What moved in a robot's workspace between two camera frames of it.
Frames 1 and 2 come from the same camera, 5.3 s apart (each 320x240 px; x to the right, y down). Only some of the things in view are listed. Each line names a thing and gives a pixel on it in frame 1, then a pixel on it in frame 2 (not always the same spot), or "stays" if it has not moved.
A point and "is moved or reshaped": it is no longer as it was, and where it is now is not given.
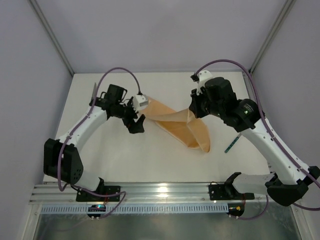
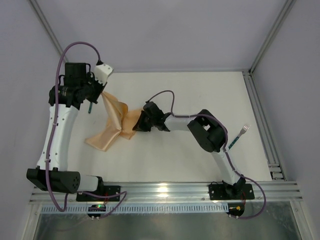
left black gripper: (130, 116) → (94, 95)
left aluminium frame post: (39, 11) stays
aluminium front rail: (144, 193) stays
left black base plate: (82, 195) stays
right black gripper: (196, 105) → (143, 120)
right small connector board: (235, 209) stays
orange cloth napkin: (193, 132) is moved or reshaped
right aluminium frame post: (289, 5) stays
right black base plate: (227, 191) stays
